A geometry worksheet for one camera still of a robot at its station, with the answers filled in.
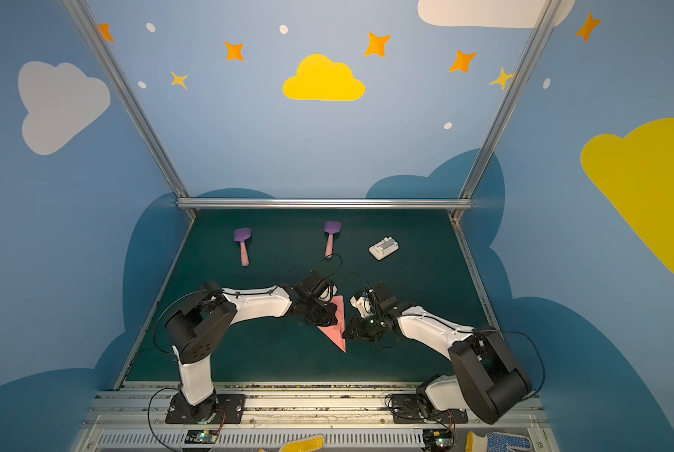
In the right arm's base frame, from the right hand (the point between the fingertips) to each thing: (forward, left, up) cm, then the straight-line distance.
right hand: (347, 333), depth 84 cm
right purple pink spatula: (+45, +8, -2) cm, 46 cm away
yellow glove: (-28, +10, -3) cm, 30 cm away
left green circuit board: (-28, +37, -4) cm, 46 cm away
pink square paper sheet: (+2, +4, -3) cm, 5 cm away
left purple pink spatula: (+39, +44, -2) cm, 59 cm away
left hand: (+4, +3, -2) cm, 5 cm away
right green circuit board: (-25, -25, -4) cm, 35 cm away
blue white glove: (-25, -39, -4) cm, 46 cm away
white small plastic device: (+36, -13, -3) cm, 38 cm away
